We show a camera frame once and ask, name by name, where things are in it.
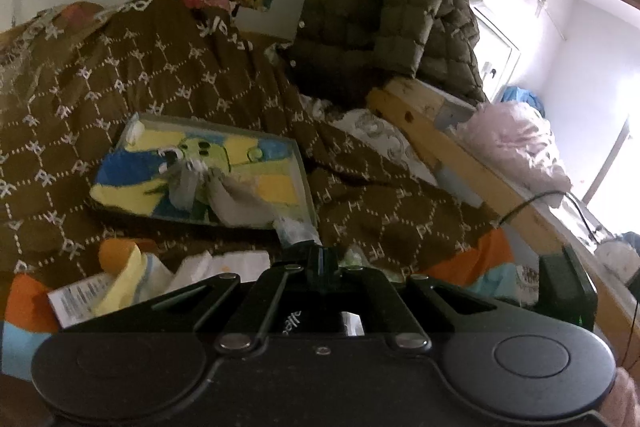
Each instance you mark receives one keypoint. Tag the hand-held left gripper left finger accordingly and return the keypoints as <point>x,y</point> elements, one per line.
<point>307,264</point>

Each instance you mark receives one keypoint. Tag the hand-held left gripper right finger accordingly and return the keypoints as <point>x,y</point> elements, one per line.
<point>332,264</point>

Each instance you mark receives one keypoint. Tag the painted shallow cardboard box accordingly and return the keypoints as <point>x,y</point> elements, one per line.
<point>270,187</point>

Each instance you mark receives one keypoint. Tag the grey sock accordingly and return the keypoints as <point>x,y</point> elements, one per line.
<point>235,202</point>

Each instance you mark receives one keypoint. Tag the orange soft toy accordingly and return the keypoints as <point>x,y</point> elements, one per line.
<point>117,254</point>

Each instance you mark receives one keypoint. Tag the white cloth bundle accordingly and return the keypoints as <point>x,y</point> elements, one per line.
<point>620,257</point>

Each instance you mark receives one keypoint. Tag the plain white sock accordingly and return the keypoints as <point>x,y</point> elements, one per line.
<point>220,264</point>

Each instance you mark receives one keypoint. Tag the pink garment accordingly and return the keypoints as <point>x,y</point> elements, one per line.
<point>627,397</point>

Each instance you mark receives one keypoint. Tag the bright window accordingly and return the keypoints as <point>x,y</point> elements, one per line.
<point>620,157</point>

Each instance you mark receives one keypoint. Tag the pink cloth bundle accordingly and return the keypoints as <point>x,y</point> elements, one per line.
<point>515,147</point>

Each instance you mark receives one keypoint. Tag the blue cloth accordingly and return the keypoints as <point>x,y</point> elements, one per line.
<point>520,97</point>

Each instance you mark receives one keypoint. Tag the white paper label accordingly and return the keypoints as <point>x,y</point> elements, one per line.
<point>75,302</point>

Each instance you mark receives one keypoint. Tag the brown printed blanket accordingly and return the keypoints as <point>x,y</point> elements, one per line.
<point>150,82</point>

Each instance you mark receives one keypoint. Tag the white cabinet door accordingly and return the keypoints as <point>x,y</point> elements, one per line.
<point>495,52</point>

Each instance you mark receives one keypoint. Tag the wooden bed frame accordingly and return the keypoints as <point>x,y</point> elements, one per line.
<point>500,187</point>

